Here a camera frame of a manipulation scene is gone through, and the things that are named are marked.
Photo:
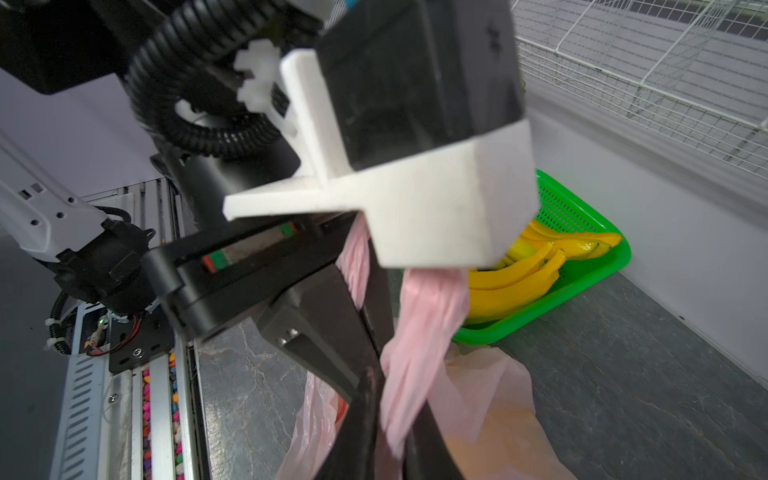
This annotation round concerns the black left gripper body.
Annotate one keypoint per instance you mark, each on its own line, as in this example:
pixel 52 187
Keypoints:
pixel 201 299

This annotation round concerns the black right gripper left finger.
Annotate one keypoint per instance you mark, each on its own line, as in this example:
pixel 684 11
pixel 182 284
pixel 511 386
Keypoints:
pixel 353 453

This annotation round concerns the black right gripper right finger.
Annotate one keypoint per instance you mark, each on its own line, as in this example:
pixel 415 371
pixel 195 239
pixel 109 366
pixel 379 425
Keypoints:
pixel 426 454

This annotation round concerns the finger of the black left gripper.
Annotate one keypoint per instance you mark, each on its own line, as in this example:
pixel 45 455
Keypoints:
pixel 378 294
pixel 316 324

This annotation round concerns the pink plastic bag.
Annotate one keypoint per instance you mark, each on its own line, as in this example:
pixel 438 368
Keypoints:
pixel 482 400

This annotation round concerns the yellow banana bunch in basket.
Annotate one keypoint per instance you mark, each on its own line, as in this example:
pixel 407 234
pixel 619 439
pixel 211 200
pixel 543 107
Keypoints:
pixel 530 269

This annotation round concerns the green plastic basket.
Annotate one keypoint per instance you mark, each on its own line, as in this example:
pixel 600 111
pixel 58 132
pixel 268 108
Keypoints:
pixel 562 211

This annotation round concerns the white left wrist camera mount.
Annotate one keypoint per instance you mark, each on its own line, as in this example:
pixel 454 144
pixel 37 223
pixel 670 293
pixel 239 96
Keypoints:
pixel 413 114

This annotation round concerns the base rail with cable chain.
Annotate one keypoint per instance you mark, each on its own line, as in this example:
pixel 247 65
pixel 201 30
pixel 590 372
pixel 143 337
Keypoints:
pixel 130 407

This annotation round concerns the white wire wall shelf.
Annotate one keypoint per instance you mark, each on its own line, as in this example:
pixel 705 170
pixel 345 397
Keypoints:
pixel 693 72

